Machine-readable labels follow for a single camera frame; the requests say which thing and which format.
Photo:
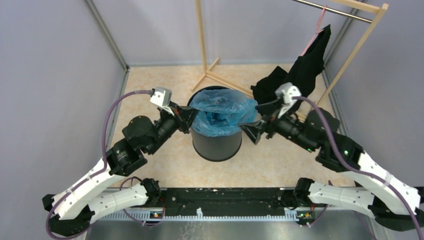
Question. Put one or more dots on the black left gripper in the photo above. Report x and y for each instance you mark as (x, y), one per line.
(184, 116)

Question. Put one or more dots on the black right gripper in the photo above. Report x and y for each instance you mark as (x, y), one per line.
(253, 130)

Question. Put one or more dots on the blue plastic trash bag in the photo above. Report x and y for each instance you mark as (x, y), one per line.
(221, 111)

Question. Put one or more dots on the black trash bin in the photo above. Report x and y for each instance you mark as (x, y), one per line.
(216, 149)

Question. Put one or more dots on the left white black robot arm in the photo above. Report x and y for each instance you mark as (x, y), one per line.
(73, 211)

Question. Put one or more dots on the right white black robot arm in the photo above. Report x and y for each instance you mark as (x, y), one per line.
(382, 197)

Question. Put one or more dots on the black cloth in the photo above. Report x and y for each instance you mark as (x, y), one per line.
(302, 74)

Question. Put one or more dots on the wooden clothes rack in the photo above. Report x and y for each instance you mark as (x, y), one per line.
(361, 11)

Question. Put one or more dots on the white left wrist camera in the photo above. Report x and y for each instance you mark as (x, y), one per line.
(161, 97)

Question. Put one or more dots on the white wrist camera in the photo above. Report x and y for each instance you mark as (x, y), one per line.
(286, 92)
(161, 97)

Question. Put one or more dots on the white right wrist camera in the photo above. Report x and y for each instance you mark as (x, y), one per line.
(286, 92)

